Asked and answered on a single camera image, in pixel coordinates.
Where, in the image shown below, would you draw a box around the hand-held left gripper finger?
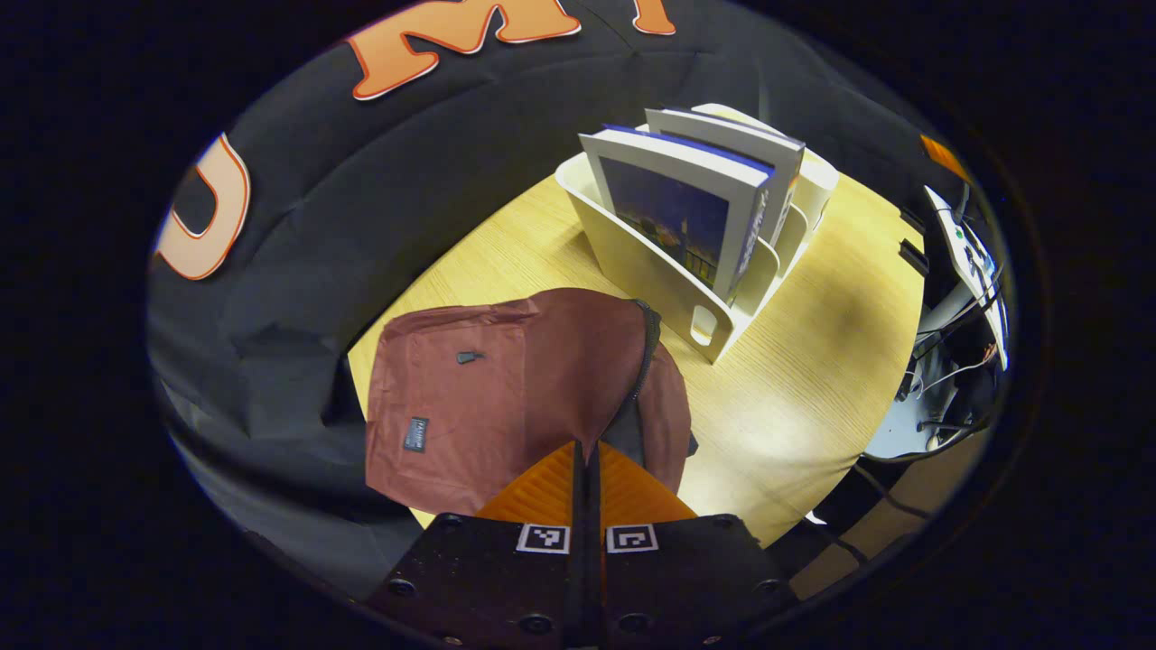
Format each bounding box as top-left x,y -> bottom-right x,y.
587,440 -> 797,647
366,440 -> 588,649

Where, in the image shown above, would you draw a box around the black backdrop cloth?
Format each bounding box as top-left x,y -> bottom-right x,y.
146,0 -> 976,601

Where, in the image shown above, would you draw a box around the maroon schoolbag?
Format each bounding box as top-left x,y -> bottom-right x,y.
364,287 -> 698,517

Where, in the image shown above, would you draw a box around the white bookshelf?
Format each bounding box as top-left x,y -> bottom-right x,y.
554,102 -> 841,365

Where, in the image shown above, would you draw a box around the portrait cover book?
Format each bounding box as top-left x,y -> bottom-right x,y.
644,107 -> 806,249

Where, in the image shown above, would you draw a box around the black floor cable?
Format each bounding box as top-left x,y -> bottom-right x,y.
804,460 -> 936,565

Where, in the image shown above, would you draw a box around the blue cover book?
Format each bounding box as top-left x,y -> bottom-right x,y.
578,124 -> 776,306

